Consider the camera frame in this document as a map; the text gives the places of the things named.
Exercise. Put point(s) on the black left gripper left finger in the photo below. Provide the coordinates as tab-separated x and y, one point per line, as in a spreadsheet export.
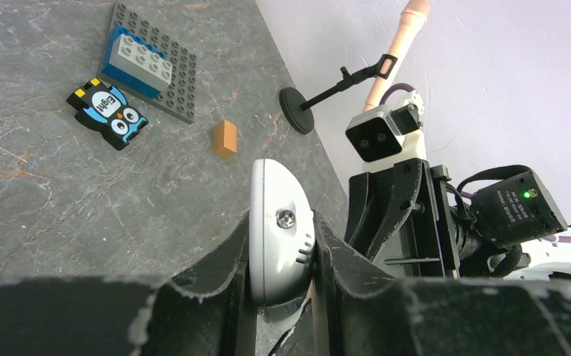
205	309

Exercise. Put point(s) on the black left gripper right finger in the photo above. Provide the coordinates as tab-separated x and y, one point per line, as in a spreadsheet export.
357	309

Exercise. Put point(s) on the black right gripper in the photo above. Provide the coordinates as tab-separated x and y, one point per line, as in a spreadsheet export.
416	237

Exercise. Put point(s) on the white remote control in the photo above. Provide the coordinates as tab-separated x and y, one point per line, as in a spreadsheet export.
281	241

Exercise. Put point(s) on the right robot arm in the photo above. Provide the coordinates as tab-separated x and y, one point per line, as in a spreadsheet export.
493	223

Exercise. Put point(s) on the black microphone stand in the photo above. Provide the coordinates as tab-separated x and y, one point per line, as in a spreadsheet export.
297	109

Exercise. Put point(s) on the small brown wooden block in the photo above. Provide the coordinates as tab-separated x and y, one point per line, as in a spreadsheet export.
225	139

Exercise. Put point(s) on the grey lego baseplate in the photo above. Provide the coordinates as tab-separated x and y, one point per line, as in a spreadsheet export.
179	99

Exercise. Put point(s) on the grey lego brick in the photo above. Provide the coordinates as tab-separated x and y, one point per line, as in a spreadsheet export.
141	63

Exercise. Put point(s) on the blue lego brick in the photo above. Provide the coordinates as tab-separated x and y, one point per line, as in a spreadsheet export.
122	76

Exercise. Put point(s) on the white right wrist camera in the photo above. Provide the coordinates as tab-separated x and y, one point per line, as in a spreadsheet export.
390	133

